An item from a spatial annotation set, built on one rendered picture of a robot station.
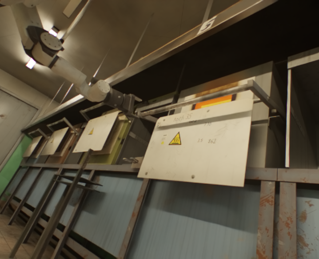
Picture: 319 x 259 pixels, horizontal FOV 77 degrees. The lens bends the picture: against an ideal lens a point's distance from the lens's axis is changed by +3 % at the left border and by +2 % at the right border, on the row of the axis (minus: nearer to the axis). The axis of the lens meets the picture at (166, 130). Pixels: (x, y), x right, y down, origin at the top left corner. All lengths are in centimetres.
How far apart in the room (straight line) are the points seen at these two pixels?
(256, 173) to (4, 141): 506
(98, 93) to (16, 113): 458
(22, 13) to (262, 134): 111
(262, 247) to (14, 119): 521
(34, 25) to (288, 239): 121
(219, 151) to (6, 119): 500
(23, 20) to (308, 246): 131
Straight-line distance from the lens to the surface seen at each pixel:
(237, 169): 80
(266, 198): 89
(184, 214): 112
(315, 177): 87
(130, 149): 176
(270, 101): 99
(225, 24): 117
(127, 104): 108
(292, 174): 89
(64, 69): 98
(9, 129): 544
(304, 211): 91
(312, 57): 116
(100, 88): 98
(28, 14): 107
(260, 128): 101
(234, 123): 91
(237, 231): 96
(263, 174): 91
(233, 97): 118
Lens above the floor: 53
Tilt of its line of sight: 25 degrees up
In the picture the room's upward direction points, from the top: 18 degrees clockwise
